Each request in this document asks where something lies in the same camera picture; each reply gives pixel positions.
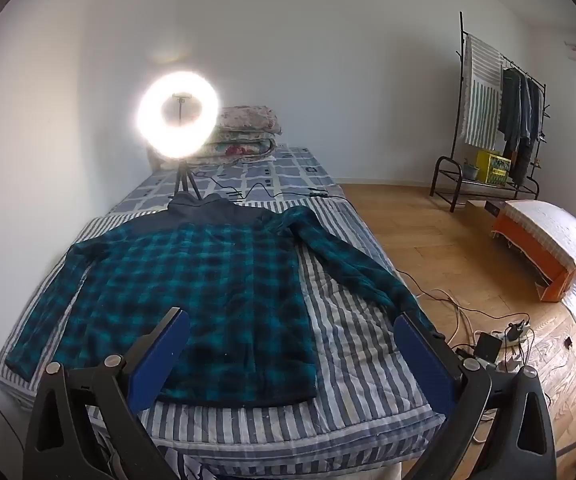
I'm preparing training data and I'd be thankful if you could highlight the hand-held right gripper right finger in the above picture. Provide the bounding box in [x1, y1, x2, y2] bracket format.
[393, 311, 558, 480]

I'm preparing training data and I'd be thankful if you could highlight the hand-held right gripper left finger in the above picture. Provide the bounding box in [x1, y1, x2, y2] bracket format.
[24, 306, 192, 480]

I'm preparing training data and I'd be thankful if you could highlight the teal plaid fleece shirt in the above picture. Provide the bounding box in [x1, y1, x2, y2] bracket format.
[5, 192, 444, 408]

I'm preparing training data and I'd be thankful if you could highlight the black metal clothes rack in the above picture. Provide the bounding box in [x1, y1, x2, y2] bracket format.
[430, 11, 553, 212]

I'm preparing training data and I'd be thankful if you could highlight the black power adapter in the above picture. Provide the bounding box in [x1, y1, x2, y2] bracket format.
[475, 332, 503, 362]

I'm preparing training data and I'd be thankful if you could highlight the blue white striped quilt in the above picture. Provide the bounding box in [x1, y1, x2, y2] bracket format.
[0, 195, 449, 466]

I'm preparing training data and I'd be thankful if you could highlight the white power strip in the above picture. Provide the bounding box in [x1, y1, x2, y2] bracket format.
[490, 324, 532, 350]

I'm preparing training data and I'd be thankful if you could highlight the flat cardboard box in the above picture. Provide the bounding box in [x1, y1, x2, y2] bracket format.
[464, 200, 510, 242]

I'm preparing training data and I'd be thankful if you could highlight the orange box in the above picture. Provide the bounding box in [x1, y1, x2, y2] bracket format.
[491, 202, 576, 303]

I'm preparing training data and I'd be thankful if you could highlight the black tripod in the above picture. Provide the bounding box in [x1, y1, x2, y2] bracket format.
[170, 157, 203, 206]

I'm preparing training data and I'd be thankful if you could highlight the white cloth cover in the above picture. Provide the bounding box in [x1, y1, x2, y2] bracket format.
[502, 200, 576, 272]

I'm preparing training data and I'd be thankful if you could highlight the yellow plastic crate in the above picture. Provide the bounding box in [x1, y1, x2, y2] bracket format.
[477, 150, 513, 184]

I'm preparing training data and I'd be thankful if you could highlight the red floral folded quilt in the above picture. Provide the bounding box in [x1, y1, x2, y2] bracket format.
[189, 130, 279, 165]

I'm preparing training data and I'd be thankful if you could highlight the blue denim hanging garment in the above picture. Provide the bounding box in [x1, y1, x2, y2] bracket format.
[515, 75, 545, 187]

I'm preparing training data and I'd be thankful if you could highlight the pale floral folded quilt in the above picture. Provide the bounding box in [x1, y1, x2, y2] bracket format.
[216, 105, 285, 137]

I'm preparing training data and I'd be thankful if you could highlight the green white striped towel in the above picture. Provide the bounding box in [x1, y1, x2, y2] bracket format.
[460, 34, 505, 151]

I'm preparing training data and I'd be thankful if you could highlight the dark green hanging garment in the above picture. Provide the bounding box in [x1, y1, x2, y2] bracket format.
[497, 66, 522, 147]

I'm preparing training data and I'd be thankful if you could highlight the black floor cable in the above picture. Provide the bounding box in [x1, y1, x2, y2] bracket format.
[395, 270, 532, 335]

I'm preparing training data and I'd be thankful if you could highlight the black ring light cable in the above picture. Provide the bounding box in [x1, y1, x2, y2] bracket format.
[195, 172, 329, 206]

